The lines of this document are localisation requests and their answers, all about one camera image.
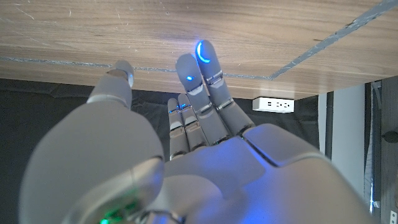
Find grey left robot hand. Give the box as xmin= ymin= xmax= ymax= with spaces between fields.
xmin=18 ymin=39 xmax=379 ymax=224

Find black backdrop curtain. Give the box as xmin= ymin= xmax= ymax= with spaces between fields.
xmin=0 ymin=77 xmax=320 ymax=224

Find white power strip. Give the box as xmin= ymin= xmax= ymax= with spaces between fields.
xmin=252 ymin=96 xmax=295 ymax=114

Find black backdrop stand pole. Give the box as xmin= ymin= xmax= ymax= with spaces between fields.
xmin=325 ymin=91 xmax=334 ymax=160

